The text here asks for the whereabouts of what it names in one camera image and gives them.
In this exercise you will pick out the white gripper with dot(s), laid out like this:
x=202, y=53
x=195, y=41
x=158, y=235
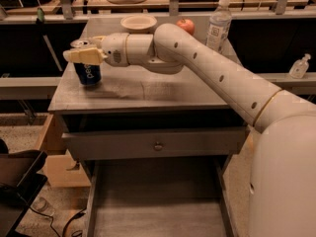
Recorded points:
x=114, y=49

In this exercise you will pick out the blue pepsi can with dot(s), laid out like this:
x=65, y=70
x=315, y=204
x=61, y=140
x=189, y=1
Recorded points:
x=88, y=74

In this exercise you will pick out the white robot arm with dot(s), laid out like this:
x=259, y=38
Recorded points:
x=282, y=185

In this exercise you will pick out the grey drawer cabinet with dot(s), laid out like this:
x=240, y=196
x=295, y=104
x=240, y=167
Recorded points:
x=132, y=98

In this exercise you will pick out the grey open middle drawer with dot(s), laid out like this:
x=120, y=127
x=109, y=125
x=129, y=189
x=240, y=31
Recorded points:
x=159, y=197

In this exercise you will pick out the grey top drawer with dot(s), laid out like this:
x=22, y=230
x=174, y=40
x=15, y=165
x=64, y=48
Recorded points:
x=129, y=144

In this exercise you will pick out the white paper bowl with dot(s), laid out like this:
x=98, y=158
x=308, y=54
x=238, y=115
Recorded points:
x=138, y=23

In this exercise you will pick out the red apple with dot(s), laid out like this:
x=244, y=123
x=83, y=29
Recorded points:
x=187, y=25

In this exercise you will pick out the cardboard box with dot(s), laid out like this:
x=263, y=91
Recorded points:
x=60, y=168

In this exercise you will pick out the clear plastic water bottle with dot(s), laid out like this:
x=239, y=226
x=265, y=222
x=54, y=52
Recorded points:
x=218, y=26

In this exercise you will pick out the black bin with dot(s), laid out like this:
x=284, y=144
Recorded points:
x=20, y=183

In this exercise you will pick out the clear hand sanitizer bottle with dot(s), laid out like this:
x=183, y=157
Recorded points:
x=300, y=66

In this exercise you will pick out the green handled tool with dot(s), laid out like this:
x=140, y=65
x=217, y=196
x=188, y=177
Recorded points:
x=40, y=22

